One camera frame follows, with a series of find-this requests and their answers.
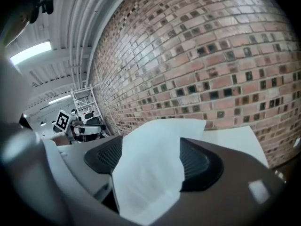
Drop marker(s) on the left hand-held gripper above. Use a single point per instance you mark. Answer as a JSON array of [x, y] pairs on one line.
[[62, 121]]

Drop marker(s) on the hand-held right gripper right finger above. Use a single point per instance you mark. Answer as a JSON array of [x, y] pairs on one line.
[[223, 196]]

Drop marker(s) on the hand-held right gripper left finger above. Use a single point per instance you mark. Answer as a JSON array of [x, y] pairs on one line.
[[94, 163]]

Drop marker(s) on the white pillow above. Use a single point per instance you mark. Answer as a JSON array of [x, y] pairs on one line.
[[150, 163]]

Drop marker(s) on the person's left forearm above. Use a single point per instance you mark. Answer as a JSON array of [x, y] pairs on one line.
[[60, 139]]

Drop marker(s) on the black office chair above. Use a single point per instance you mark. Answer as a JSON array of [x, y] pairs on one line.
[[91, 118]]

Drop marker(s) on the white metal rack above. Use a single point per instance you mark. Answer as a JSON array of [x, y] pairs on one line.
[[92, 98]]

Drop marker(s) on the long ceiling light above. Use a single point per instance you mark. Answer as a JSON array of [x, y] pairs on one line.
[[58, 99], [30, 52]]

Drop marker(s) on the white square table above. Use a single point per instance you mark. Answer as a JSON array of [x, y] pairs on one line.
[[235, 142]]

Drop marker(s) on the person's face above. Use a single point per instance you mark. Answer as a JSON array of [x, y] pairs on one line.
[[17, 25]]

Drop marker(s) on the black head-worn camera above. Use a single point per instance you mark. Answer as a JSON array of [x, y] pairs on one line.
[[44, 1]]

